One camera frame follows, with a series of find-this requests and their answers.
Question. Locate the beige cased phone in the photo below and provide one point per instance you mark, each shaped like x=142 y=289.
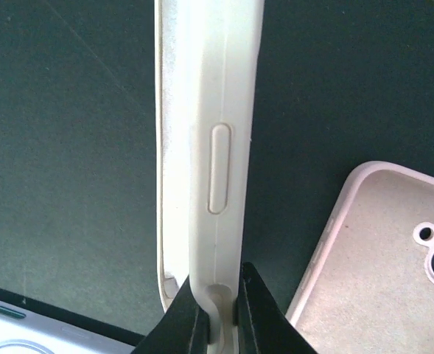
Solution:
x=206 y=55

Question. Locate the lavender cased phone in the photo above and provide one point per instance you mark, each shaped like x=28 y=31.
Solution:
x=32 y=326

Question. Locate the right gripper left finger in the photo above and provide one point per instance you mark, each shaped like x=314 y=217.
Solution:
x=184 y=329

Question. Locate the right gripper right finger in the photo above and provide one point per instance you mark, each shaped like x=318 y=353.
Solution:
x=262 y=327

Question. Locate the pink phone case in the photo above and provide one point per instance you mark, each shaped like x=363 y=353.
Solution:
x=369 y=286

